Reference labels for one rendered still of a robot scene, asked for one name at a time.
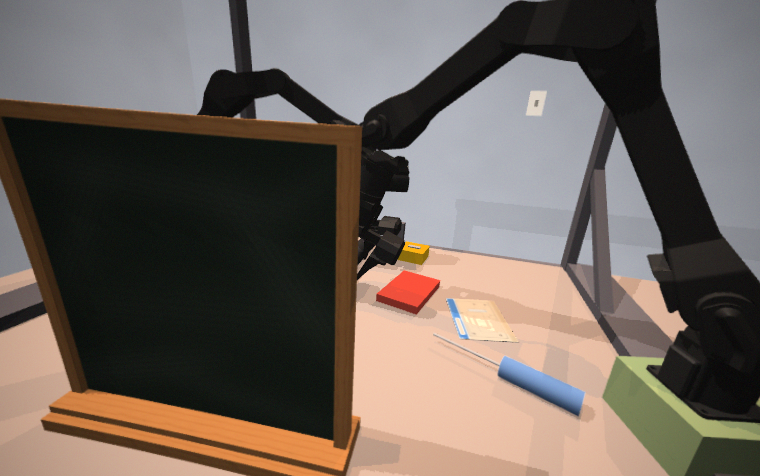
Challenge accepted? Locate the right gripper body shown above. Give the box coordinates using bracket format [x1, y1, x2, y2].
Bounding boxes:
[369, 216, 402, 236]

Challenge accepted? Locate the red flat box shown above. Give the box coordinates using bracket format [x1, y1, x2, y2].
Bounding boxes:
[376, 270, 440, 315]

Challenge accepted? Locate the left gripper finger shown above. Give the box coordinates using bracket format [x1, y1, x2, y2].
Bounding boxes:
[357, 250, 386, 280]

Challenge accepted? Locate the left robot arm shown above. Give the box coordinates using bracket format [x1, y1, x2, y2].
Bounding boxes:
[357, 0, 760, 423]

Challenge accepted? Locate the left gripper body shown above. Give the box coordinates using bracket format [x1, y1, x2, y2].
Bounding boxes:
[358, 191, 405, 265]

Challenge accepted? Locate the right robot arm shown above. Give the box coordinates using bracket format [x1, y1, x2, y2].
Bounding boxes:
[197, 68, 410, 192]

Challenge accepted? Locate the blue screwdriver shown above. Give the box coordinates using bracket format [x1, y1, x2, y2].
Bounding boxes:
[449, 340, 585, 416]

